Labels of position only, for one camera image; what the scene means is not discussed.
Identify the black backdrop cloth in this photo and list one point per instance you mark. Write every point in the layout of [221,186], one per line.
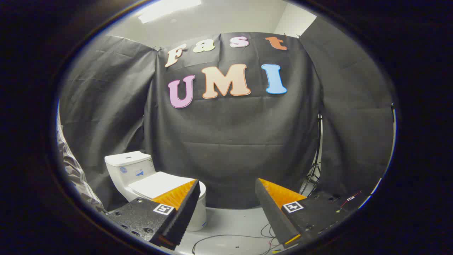
[230,141]

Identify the white toilet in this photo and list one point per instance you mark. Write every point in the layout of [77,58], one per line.
[127,170]

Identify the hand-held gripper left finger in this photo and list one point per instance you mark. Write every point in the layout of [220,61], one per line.
[184,212]

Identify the black tripod stand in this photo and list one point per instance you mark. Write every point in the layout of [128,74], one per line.
[319,141]

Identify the person's camouflage clothing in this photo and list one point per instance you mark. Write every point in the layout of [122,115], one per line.
[74,173]

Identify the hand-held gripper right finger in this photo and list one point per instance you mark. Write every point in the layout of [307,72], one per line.
[270,212]

